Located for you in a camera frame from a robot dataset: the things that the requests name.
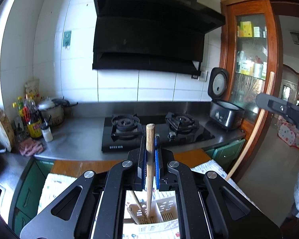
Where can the yellow capped oil bottle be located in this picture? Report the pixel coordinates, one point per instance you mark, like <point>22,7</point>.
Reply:
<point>19,104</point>

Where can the steel pressure cooker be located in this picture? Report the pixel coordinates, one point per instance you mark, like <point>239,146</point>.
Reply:
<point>52,110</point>

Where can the wall power socket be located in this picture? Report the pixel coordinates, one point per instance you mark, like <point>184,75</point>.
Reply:
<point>203,76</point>

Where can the dark soy sauce bottle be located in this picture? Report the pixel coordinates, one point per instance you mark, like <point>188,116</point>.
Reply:
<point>32,118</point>

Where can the black gas stove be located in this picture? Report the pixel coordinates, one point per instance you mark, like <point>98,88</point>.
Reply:
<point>123,133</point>

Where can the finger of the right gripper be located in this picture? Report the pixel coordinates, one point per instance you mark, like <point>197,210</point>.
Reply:
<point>262,100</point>
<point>279,107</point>

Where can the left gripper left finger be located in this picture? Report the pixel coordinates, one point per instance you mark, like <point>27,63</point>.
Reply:
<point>142,162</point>

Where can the dark wooden chopstick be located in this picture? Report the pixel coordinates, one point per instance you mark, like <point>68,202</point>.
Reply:
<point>150,136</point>

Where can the white plastic utensil caddy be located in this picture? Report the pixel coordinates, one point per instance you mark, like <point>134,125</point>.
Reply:
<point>162,210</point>

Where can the wooden glass cabinet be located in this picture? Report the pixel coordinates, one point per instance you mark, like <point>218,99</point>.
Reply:
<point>251,49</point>

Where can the black range hood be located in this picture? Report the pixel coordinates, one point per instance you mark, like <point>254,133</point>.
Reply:
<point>152,35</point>

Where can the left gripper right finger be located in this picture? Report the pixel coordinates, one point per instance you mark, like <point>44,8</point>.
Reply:
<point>156,160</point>

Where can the white patterned table cloth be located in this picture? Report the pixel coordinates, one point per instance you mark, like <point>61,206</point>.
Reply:
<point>64,173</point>

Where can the pink cloth rag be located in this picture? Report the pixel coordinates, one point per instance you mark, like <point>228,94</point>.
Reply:
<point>29,147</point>

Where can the black rice cooker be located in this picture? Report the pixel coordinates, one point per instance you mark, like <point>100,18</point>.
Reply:
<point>227,115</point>

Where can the small white jar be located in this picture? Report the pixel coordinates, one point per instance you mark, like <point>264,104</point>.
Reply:
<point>46,132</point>

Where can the round wooden cutting board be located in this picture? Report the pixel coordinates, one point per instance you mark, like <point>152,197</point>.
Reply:
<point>7,137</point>

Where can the green wall hook sticker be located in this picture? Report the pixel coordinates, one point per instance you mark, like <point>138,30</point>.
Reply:
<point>66,39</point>

